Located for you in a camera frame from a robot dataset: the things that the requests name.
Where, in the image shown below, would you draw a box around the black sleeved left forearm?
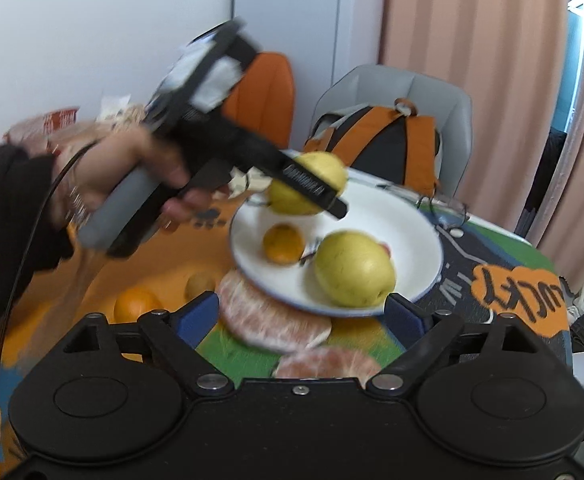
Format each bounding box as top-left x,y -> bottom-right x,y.
0,145 -> 74,318

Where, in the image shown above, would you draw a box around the colourful cat table mat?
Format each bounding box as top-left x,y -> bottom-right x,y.
0,171 -> 572,474

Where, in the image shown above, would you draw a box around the peach curtain left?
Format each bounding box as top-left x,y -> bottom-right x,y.
381,0 -> 568,230

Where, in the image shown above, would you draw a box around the small orange mandarin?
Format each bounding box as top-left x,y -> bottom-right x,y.
113,286 -> 163,323
262,223 -> 306,266

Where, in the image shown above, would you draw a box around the person's left hand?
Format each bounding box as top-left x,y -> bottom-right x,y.
50,124 -> 190,228

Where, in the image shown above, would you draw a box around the brown longan fruit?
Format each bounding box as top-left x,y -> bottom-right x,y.
185,271 -> 216,301

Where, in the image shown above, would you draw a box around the white refrigerator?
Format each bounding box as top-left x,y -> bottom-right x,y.
232,0 -> 383,148

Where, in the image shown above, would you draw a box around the red small fruit back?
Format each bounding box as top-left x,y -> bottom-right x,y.
379,242 -> 392,259

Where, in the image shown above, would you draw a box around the yellow pear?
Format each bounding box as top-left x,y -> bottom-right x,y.
268,152 -> 348,219
313,230 -> 396,309

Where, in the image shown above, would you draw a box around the grey chair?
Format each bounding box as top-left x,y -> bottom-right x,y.
308,64 -> 473,198

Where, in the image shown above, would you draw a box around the white ceramic plate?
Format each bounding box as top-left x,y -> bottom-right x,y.
229,181 -> 443,318

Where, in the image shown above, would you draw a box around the orange chair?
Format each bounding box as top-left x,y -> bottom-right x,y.
222,52 -> 295,148

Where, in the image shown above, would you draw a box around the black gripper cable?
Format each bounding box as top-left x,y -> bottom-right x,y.
0,142 -> 98,441

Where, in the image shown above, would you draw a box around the tissue pack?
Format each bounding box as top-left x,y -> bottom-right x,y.
97,94 -> 146,130

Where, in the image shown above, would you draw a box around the peeled pomelo segment front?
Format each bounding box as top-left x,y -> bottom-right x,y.
217,270 -> 332,354

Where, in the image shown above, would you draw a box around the peeled pomelo segment back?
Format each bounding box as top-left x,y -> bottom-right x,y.
272,346 -> 381,386

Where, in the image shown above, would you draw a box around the orange black backpack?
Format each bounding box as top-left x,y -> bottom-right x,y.
303,98 -> 441,196

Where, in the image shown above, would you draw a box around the peeled pomelo segment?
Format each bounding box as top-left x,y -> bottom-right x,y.
272,346 -> 381,386
217,270 -> 332,354

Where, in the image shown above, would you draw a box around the dark thick frame glasses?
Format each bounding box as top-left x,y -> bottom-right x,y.
376,183 -> 471,229

